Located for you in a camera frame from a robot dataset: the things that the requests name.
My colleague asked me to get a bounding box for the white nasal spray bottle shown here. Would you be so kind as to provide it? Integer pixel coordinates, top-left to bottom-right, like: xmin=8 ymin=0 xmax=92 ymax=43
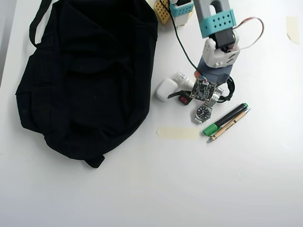
xmin=174 ymin=71 xmax=195 ymax=88

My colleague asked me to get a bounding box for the black marker with green cap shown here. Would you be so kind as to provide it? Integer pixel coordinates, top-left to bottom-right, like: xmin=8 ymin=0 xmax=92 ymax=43
xmin=203 ymin=103 xmax=249 ymax=137

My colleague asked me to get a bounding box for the black fabric bag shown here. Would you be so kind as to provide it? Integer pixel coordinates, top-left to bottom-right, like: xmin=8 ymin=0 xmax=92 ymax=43
xmin=15 ymin=0 xmax=159 ymax=169

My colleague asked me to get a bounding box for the dark slate gripper body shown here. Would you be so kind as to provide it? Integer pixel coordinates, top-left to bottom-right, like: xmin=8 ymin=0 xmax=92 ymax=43
xmin=197 ymin=56 xmax=233 ymax=85

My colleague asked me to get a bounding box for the red white servo wire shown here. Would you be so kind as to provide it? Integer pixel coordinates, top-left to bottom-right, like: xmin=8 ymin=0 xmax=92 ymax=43
xmin=228 ymin=17 xmax=265 ymax=51

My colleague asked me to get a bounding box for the yellow perforated plastic block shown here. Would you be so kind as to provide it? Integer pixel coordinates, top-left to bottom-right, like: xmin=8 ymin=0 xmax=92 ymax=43
xmin=155 ymin=0 xmax=172 ymax=25

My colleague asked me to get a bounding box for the teal and cream robot base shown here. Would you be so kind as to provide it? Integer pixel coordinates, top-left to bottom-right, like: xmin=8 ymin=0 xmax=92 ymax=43
xmin=169 ymin=0 xmax=196 ymax=26

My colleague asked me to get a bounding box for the brown cardboard ballpoint pen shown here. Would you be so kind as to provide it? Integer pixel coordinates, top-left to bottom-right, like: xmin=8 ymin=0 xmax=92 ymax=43
xmin=207 ymin=107 xmax=251 ymax=144

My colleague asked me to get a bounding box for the beige masking tape strip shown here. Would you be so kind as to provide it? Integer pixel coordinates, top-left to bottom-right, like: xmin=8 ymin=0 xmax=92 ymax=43
xmin=156 ymin=126 xmax=201 ymax=140
xmin=285 ymin=15 xmax=301 ymax=45

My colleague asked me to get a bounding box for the white earbuds case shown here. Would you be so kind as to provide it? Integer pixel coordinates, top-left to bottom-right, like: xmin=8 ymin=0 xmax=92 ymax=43
xmin=155 ymin=78 xmax=177 ymax=103

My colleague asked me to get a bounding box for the thin green camera cable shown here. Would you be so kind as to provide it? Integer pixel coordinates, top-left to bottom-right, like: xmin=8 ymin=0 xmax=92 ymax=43
xmin=169 ymin=0 xmax=198 ymax=72

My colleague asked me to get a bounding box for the bare camera circuit board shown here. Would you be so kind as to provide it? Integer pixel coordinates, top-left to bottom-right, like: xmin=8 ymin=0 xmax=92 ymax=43
xmin=189 ymin=78 xmax=217 ymax=103

